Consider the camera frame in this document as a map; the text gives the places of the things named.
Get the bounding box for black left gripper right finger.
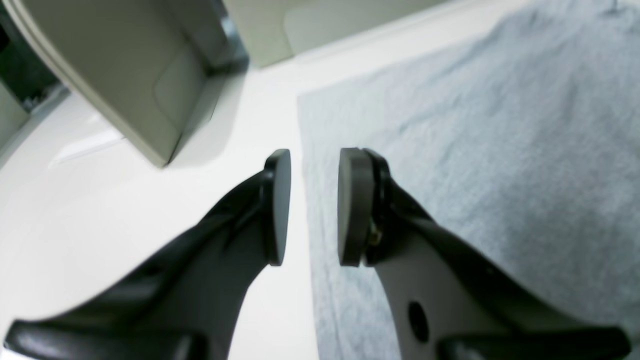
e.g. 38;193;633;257
337;148;632;360

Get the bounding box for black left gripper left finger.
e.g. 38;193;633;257
4;149;291;360

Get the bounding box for grey T-shirt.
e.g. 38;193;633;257
297;0;640;360

